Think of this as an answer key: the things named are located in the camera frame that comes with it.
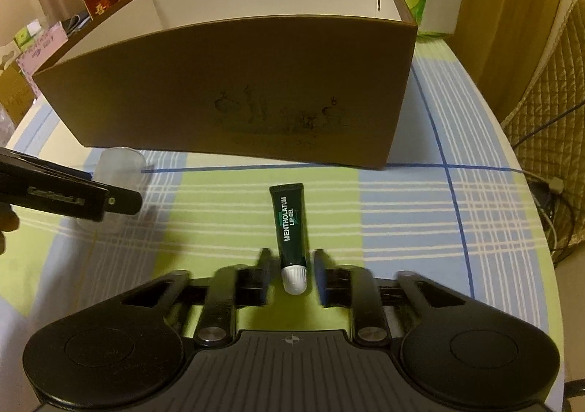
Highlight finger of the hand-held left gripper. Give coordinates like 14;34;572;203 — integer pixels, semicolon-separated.
0;167;143;215
0;148;94;181

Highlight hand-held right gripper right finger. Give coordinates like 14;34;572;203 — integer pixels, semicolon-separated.
313;248;462;345

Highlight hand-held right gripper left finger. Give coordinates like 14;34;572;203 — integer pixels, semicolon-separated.
121;248;275;346

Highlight dark green lip gel tube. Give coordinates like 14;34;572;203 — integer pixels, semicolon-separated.
269;184;316;295

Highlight clear plastic cup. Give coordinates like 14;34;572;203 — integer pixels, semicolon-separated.
75;146;147;230

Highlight brown cardboard box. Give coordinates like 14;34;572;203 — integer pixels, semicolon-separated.
34;0;419;170

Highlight plaid cloth covered desktop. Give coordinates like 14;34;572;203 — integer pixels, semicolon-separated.
0;35;559;326

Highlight person's left hand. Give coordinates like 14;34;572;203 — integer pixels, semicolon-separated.
0;204;21;257

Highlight brown carton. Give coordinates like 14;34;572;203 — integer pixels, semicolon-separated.
0;60;38;122

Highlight pink box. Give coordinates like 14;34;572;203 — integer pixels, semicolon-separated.
16;21;69;84

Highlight small green and white box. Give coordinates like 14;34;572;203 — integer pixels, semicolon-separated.
13;19;43;52

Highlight dark flat object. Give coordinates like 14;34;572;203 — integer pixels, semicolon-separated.
63;10;95;37

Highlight wooden cabinet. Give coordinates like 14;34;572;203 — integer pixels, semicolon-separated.
450;0;572;120

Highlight white cables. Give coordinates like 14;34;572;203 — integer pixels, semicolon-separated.
521;170;585;257

